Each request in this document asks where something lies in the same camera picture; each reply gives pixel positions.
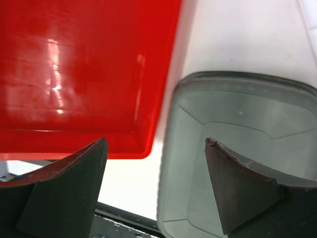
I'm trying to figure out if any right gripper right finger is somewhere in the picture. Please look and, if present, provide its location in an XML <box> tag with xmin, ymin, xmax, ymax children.
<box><xmin>205</xmin><ymin>137</ymin><xmax>317</xmax><ymax>238</ymax></box>

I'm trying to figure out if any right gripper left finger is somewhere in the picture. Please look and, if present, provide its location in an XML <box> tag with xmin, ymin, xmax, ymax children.
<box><xmin>0</xmin><ymin>137</ymin><xmax>108</xmax><ymax>238</ymax></box>

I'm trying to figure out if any dark grey plastic tray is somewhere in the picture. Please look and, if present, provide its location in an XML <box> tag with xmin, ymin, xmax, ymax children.
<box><xmin>157</xmin><ymin>71</ymin><xmax>317</xmax><ymax>238</ymax></box>

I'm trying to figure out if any red plastic bin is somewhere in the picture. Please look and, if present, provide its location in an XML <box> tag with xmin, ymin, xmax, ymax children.
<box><xmin>0</xmin><ymin>0</ymin><xmax>182</xmax><ymax>160</ymax></box>

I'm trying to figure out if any large white plastic tub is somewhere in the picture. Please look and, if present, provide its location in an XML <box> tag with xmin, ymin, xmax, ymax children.
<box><xmin>297</xmin><ymin>0</ymin><xmax>317</xmax><ymax>64</ymax></box>

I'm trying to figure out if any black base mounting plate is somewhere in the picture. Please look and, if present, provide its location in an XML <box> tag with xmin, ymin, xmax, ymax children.
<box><xmin>90</xmin><ymin>202</ymin><xmax>164</xmax><ymax>238</ymax></box>

